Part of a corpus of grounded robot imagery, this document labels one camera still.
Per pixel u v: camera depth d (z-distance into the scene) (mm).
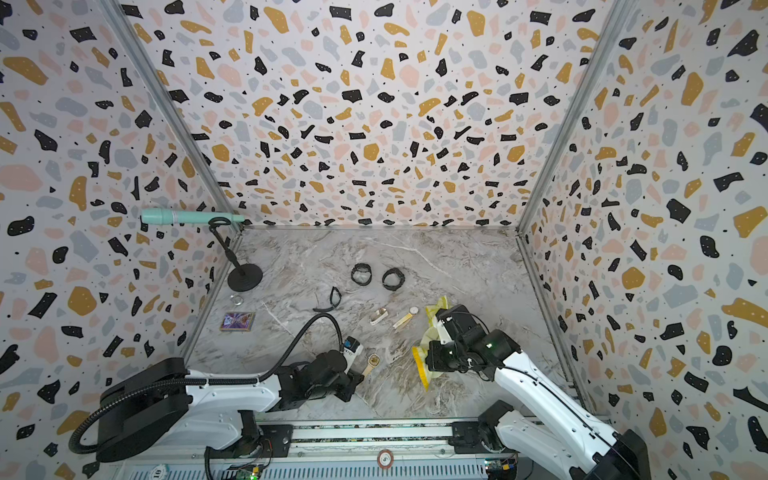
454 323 602
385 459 715
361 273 1065
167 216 746
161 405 422
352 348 760
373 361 869
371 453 731
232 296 958
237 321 923
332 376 652
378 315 953
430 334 913
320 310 980
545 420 465
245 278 1032
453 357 642
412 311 974
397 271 1051
